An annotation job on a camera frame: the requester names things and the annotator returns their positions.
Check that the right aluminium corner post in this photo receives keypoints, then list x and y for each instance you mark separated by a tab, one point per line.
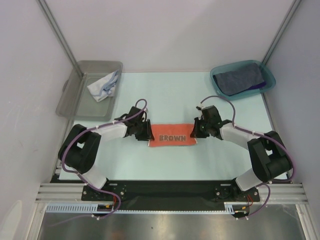
281	30

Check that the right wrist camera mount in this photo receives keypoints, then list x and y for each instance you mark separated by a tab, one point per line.
200	108

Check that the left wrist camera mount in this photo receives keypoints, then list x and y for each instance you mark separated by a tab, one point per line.
145	113

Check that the light blue towel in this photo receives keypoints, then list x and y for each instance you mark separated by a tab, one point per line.
104	87

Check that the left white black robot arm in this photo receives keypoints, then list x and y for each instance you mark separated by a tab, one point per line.
80	148

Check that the left aluminium corner post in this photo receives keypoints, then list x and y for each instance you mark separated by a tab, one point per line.
49	16

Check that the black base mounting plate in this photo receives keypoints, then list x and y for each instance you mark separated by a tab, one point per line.
216	190

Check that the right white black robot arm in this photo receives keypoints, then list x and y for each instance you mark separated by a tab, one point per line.
268	156

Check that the purple microfiber towel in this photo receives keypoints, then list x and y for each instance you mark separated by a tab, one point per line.
258	86

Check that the teal transparent plastic tray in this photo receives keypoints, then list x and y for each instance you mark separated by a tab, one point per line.
266	73

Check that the aluminium corner post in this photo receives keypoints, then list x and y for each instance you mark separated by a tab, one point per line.
281	30
49	16

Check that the dark blue-grey towel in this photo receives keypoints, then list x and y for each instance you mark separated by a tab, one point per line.
233	82

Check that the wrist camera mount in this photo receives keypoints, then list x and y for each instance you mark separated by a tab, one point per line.
145	113
200	108

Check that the orange towel with teal trim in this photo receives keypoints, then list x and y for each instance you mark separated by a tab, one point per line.
167	135

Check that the grey plastic bin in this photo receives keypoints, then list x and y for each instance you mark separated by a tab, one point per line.
77	103

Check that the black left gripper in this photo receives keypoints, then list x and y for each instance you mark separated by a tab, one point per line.
147	135

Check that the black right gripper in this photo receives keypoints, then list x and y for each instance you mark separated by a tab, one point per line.
200	128

